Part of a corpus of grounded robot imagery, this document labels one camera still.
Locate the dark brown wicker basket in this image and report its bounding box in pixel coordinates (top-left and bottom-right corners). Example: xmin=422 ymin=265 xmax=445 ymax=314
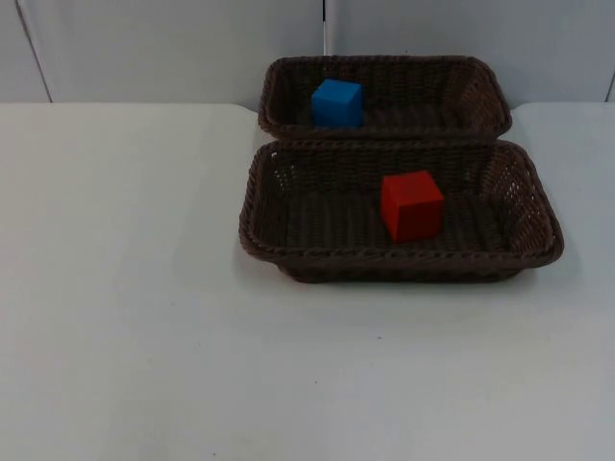
xmin=257 ymin=55 xmax=514 ymax=143
xmin=234 ymin=139 xmax=566 ymax=285

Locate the blue cube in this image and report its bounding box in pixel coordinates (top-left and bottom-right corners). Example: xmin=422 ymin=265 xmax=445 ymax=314
xmin=310 ymin=78 xmax=365 ymax=129

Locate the red cube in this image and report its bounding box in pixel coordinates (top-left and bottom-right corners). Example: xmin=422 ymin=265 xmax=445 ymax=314
xmin=380 ymin=169 xmax=445 ymax=244

